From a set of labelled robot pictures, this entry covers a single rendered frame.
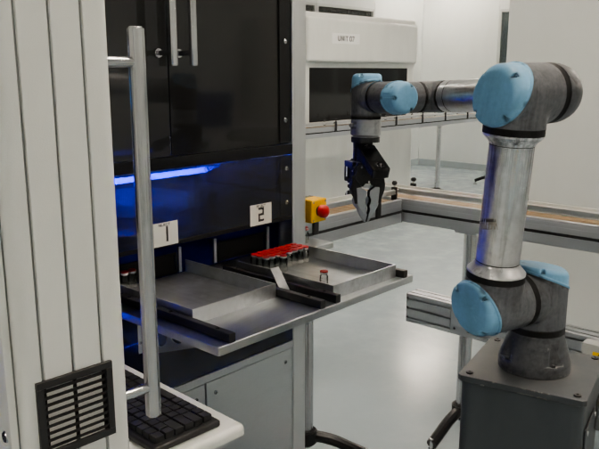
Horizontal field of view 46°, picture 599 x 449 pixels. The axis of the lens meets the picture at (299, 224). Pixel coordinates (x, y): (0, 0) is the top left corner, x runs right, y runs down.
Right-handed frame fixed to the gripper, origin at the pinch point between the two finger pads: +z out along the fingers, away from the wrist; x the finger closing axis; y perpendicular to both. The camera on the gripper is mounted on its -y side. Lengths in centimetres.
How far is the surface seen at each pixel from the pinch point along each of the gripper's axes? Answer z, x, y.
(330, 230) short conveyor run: 16, -13, 63
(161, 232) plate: 3, 50, 13
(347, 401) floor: 103, -39, 110
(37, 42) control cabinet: -37, 73, -65
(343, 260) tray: 15.9, -1.6, 20.0
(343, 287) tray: 15.9, 8.3, -6.1
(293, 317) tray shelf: 18.5, 24.4, -17.4
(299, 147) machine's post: -14.7, 6.0, 38.5
